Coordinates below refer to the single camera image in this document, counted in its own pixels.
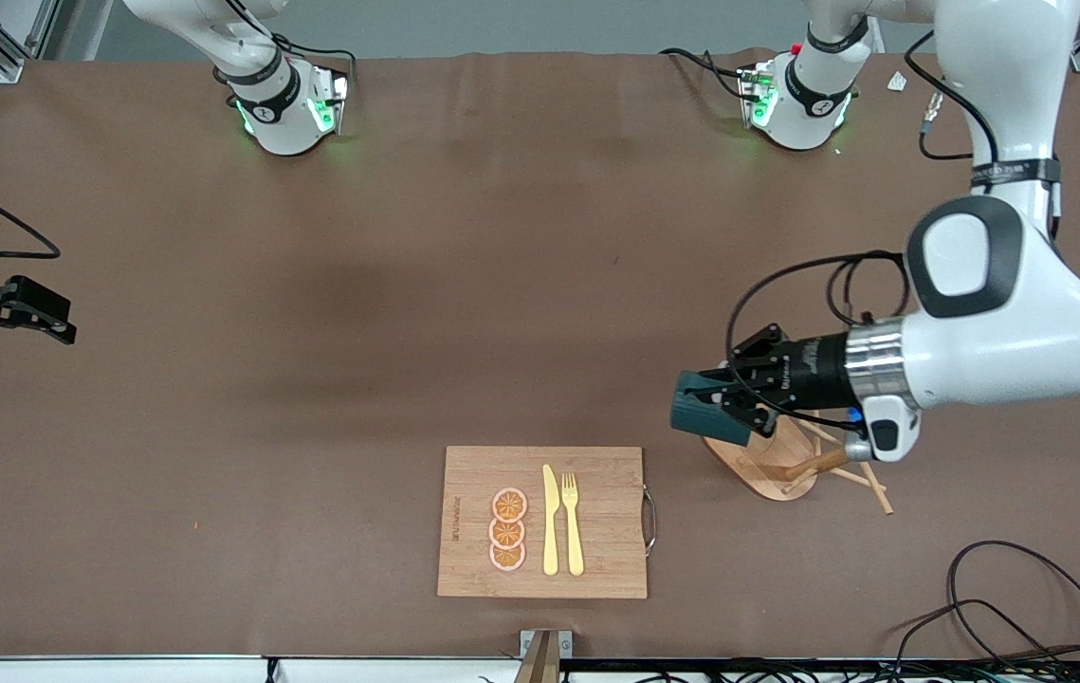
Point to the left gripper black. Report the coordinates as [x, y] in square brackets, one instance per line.
[810, 372]

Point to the silver table edge rail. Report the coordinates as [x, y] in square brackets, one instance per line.
[75, 656]

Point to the metal bracket with wooden post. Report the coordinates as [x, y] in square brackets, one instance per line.
[544, 655]

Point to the wooden mug rack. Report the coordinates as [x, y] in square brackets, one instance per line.
[777, 474]

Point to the orange slice toy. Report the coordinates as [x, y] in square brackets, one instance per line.
[509, 505]

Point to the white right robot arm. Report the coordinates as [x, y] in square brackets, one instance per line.
[279, 114]

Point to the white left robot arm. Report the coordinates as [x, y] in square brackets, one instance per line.
[995, 351]

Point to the yellow toy knife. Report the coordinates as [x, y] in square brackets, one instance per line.
[550, 522]

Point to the teal ceramic mug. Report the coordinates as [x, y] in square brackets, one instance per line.
[691, 413]

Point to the small white paper scrap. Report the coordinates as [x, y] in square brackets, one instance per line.
[897, 83]

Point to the bamboo cutting board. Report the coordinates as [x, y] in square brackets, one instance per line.
[606, 522]

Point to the yellow toy fork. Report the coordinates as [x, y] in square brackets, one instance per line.
[574, 531]

